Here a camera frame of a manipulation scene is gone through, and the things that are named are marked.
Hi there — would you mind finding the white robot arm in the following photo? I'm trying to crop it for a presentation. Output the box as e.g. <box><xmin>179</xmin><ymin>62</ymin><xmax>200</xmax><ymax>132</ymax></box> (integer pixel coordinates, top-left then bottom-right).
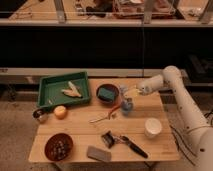
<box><xmin>125</xmin><ymin>66</ymin><xmax>213</xmax><ymax>171</ymax></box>

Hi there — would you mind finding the green plastic tray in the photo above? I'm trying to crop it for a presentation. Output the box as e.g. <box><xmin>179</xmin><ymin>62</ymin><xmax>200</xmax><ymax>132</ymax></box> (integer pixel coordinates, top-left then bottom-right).
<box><xmin>37</xmin><ymin>71</ymin><xmax>91</xmax><ymax>109</ymax></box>

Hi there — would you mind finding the black handled tool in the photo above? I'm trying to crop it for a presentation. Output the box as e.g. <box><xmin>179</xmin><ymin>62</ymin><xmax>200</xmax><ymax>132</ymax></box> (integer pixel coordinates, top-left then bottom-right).
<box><xmin>115</xmin><ymin>136</ymin><xmax>148</xmax><ymax>158</ymax></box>

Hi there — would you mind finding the yellow round fruit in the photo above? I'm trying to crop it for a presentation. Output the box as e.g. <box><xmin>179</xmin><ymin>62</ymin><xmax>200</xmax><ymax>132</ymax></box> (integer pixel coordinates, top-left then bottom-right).
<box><xmin>53</xmin><ymin>106</ymin><xmax>67</xmax><ymax>119</ymax></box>

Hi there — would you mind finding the brown bowl with nuts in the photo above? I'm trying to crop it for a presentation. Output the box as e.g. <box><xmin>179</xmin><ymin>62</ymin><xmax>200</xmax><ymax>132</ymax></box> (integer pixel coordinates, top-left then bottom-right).
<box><xmin>44</xmin><ymin>133</ymin><xmax>73</xmax><ymax>161</ymax></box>

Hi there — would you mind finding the small black clip object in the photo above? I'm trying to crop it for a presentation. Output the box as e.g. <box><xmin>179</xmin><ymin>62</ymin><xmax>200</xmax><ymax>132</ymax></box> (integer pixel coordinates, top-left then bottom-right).
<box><xmin>101</xmin><ymin>131</ymin><xmax>115</xmax><ymax>148</ymax></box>

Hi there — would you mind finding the green sponge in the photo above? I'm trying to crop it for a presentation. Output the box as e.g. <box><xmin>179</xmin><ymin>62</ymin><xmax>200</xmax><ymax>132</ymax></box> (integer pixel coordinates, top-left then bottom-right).
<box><xmin>98</xmin><ymin>88</ymin><xmax>115</xmax><ymax>101</ymax></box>

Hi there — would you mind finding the white plastic cup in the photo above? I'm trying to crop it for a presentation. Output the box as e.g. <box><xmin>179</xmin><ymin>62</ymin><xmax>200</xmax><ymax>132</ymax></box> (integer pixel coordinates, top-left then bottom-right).
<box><xmin>144</xmin><ymin>118</ymin><xmax>162</xmax><ymax>138</ymax></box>

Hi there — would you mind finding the blue grey towel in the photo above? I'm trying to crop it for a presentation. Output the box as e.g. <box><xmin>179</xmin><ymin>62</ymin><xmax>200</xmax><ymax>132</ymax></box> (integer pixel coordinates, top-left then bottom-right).
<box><xmin>119</xmin><ymin>85</ymin><xmax>133</xmax><ymax>116</ymax></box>

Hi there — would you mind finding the grey rectangular block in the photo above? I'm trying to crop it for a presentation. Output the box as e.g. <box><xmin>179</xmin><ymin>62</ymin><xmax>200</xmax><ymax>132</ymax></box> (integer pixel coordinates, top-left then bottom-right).
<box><xmin>87</xmin><ymin>146</ymin><xmax>111</xmax><ymax>162</ymax></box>

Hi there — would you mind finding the small metal cup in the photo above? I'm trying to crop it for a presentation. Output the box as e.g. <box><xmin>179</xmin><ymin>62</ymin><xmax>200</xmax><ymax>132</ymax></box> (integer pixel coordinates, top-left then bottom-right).
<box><xmin>33</xmin><ymin>109</ymin><xmax>48</xmax><ymax>123</ymax></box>

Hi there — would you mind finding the dark bowl with sponge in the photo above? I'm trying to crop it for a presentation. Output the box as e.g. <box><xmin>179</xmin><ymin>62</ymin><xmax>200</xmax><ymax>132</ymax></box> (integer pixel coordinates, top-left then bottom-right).
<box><xmin>96</xmin><ymin>84</ymin><xmax>119</xmax><ymax>104</ymax></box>

